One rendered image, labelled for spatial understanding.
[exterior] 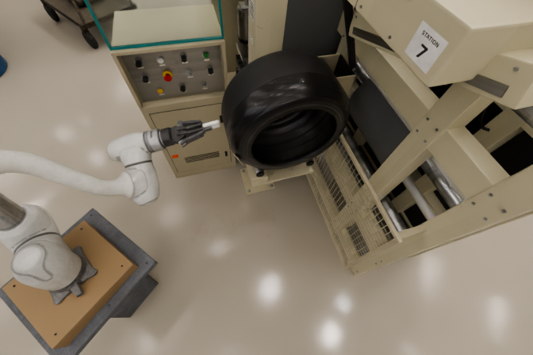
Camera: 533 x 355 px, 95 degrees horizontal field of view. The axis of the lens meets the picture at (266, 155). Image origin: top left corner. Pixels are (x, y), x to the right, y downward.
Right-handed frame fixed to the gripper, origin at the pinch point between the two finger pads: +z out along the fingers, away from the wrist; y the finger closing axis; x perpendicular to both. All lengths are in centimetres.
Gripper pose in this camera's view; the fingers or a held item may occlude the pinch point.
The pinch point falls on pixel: (211, 125)
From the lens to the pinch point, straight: 104.5
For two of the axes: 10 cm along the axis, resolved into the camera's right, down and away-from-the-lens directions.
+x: 0.8, 5.2, 8.5
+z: 9.6, -2.7, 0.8
